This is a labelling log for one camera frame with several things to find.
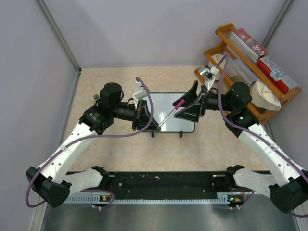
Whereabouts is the red box top shelf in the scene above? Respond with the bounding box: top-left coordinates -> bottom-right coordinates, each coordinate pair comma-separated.
229,28 -> 268,64

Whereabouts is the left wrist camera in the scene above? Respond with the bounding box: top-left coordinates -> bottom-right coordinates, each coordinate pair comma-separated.
133,81 -> 149,104

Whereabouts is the magenta capped marker pen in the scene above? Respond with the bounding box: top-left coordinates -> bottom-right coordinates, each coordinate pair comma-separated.
159,99 -> 185,127

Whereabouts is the clear plastic container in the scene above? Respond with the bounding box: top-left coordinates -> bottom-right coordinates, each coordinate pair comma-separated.
228,58 -> 258,94

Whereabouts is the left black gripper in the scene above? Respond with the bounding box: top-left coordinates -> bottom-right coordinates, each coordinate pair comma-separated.
111,99 -> 161,131

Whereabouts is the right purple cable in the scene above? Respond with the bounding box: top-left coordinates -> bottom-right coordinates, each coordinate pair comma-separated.
215,54 -> 308,218

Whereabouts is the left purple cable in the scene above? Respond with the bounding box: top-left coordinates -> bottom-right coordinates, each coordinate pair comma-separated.
25,77 -> 154,209

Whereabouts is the cream cloth bundle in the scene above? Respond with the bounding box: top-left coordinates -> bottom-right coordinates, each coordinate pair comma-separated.
250,79 -> 282,111

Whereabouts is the black framed whiteboard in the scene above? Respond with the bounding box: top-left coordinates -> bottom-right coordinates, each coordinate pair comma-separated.
150,92 -> 195,137

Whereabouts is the grey slotted cable duct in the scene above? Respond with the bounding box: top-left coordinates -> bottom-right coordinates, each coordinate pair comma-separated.
64,193 -> 244,205

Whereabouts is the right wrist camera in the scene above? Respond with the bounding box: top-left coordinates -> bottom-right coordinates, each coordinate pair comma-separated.
197,66 -> 219,90

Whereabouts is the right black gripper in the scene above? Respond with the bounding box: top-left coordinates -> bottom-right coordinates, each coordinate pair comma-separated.
173,81 -> 234,123

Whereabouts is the purple cable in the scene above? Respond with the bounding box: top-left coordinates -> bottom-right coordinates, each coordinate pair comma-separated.
25,77 -> 154,209
215,54 -> 308,218

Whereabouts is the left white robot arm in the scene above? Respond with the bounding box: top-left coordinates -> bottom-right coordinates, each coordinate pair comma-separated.
26,77 -> 160,208

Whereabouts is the red white box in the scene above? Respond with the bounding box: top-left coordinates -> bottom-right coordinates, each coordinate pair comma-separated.
257,56 -> 298,94

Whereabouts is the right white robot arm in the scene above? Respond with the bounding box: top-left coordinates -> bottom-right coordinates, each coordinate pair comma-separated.
172,81 -> 308,213

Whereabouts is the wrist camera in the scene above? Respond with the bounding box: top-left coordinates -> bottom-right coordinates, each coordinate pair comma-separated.
197,66 -> 219,90
133,81 -> 149,104

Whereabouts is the orange wooden shelf rack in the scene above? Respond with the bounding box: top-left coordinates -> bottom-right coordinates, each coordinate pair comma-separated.
204,24 -> 302,125

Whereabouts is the white yellow jar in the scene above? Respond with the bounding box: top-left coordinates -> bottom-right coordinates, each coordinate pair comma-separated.
207,53 -> 231,82

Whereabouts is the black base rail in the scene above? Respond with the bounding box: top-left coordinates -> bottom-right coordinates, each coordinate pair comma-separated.
69,170 -> 270,200

